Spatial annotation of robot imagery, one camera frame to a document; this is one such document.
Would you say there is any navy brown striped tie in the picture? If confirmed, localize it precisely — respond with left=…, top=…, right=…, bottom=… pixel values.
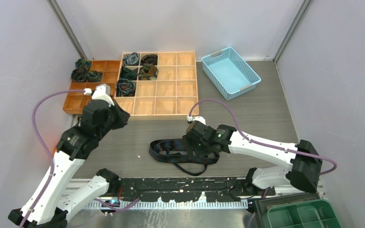
left=148, top=138, right=220, bottom=177

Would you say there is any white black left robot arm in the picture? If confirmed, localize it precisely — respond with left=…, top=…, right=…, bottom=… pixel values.
left=8, top=98, right=130, bottom=228

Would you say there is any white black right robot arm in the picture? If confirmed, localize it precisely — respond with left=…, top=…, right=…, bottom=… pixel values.
left=186, top=120, right=322, bottom=195

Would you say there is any blue paisley rolled tie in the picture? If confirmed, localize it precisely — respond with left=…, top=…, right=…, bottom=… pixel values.
left=116, top=78, right=136, bottom=97

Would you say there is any dark orange wooden compartment tray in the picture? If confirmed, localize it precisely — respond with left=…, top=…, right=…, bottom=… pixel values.
left=62, top=60, right=121, bottom=115

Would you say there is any dark green rolled tie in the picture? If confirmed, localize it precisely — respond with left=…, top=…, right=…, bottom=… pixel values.
left=119, top=66, right=138, bottom=81

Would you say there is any light wooden compartment tray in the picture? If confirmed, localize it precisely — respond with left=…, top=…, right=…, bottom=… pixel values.
left=114, top=51, right=199, bottom=120

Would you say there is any green dotted rolled tie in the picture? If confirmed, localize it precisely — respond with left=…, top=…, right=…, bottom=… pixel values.
left=86, top=70, right=103, bottom=83

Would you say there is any green patterned rolled tie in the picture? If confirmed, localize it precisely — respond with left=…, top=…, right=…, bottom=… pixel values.
left=138, top=64, right=159, bottom=80

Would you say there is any dark striped rolled tie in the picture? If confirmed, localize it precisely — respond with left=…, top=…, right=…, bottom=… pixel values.
left=71, top=67, right=89, bottom=83

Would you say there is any grey blue rolled tie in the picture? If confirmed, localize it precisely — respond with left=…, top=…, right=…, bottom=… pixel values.
left=122, top=52, right=140, bottom=66

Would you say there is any teal patterned rolled tie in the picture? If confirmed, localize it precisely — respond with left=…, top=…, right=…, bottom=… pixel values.
left=75, top=58, right=92, bottom=71

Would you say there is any dark brown rolled tie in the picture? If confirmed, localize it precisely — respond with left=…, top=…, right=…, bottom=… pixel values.
left=140, top=54, right=158, bottom=66

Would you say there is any light blue plastic basket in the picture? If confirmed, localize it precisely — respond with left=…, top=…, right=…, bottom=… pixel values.
left=201, top=47, right=261, bottom=101

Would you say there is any green plastic bin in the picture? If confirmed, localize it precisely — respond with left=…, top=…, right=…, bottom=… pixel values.
left=262, top=199, right=342, bottom=228

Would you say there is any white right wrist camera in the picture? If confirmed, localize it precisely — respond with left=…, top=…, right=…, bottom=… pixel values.
left=186, top=115, right=206, bottom=125

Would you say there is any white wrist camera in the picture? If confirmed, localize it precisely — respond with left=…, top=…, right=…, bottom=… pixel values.
left=83, top=84, right=115, bottom=107
left=186, top=115, right=206, bottom=125

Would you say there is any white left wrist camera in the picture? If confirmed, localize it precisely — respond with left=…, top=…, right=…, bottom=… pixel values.
left=83, top=84, right=115, bottom=107

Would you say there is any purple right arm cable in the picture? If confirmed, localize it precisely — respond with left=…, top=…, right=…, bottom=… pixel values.
left=189, top=99, right=338, bottom=176

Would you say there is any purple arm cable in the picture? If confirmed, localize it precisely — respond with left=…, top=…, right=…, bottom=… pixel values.
left=189, top=99, right=338, bottom=176
left=18, top=89, right=86, bottom=228

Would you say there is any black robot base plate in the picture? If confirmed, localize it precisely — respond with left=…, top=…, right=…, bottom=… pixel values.
left=102, top=177, right=264, bottom=203

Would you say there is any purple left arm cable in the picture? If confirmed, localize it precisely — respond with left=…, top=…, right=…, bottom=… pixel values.
left=18, top=89, right=86, bottom=228

